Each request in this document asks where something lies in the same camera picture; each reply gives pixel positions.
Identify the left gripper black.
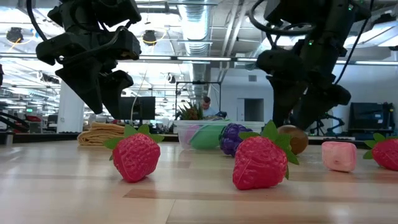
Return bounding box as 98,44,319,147
35,27,142,121

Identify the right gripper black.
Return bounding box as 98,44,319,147
256,39,352,131

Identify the brown toy kiwi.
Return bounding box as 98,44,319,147
276,124,309,156

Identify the pale pink squishy toy block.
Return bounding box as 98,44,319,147
321,141,358,173

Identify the red toy strawberry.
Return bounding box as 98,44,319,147
232,119,300,191
102,123,165,184
362,133,398,171

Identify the purple toy grape bunch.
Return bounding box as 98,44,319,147
218,123,253,158

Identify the smooth green toy vegetable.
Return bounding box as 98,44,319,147
190,125,225,150

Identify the clear plastic tupperware container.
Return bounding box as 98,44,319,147
172,120,265,152

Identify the white column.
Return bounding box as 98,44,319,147
57,81,86,134

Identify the black background monitor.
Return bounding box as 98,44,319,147
117,96,156,121

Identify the folded tan cloth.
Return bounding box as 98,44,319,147
76,122,126,146

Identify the dark doorway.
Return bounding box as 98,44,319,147
236,98,265,122

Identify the black background equipment case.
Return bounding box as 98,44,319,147
349,101,395,131

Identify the black ceiling-hung device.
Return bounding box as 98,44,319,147
6,27,24,44
142,29,157,46

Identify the potted succulent in black pot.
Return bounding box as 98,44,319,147
177,102,229,121

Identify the person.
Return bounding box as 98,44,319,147
200,96,227,121

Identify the horizontal light bar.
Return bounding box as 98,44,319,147
0,53,398,67

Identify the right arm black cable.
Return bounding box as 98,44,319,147
248,0,315,37

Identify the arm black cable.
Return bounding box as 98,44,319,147
248,0,315,37
25,0,49,43

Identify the black aluminium rig frame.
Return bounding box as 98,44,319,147
0,132,80,144

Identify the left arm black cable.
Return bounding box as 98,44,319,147
25,0,49,43

